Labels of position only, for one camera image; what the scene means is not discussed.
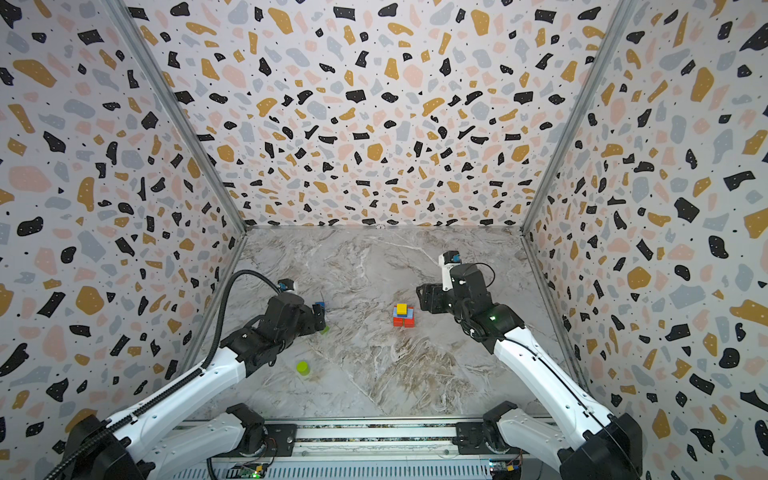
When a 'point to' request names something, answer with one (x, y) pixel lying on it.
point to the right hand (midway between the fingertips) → (423, 284)
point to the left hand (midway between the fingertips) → (312, 308)
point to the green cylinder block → (303, 368)
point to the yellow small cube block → (402, 309)
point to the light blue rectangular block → (410, 313)
